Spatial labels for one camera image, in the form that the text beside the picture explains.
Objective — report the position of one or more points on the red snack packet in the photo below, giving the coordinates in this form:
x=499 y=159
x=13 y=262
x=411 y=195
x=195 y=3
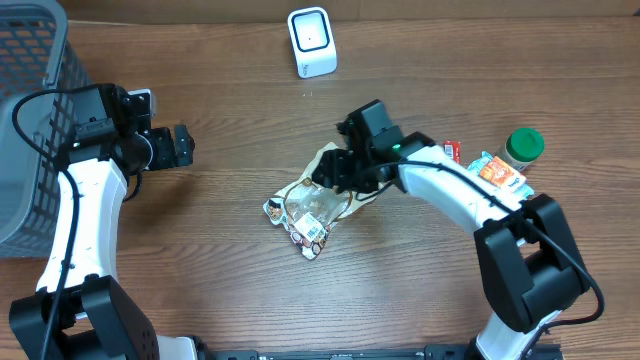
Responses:
x=452 y=150

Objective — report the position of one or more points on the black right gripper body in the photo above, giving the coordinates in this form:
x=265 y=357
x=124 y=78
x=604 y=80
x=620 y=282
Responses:
x=338 y=169

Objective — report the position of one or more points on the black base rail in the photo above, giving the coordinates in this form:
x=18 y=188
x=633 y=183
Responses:
x=429 y=352

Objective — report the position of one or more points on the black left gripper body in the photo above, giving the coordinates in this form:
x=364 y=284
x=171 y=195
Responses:
x=181 y=145

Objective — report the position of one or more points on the white barcode scanner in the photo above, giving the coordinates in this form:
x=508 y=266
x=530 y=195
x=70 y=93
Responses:
x=312 y=42

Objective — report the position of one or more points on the grey plastic mesh basket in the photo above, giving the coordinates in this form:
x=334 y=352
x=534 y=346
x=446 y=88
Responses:
x=37 y=65

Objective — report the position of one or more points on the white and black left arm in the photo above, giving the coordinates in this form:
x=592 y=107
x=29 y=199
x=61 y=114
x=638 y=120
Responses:
x=70 y=158

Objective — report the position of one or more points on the brown snack packets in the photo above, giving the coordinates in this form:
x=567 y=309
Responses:
x=309 y=211

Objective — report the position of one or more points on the green lidded jar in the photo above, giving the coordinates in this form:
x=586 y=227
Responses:
x=522 y=148

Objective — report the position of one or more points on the mint green wipes pack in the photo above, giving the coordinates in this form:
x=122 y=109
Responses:
x=525 y=191

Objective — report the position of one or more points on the orange Kleenex tissue pack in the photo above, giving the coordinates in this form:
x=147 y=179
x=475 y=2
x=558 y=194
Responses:
x=502 y=175

